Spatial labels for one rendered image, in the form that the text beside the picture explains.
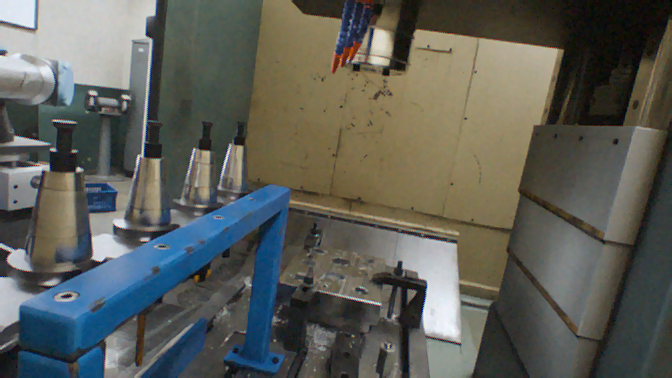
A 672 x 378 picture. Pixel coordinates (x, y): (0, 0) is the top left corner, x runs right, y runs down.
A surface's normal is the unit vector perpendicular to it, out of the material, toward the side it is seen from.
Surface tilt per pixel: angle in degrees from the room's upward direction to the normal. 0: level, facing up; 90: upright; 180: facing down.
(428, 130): 90
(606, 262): 90
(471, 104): 90
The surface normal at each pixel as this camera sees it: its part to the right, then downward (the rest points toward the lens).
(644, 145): -0.15, 0.15
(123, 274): 0.16, -0.97
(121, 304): 0.98, 0.18
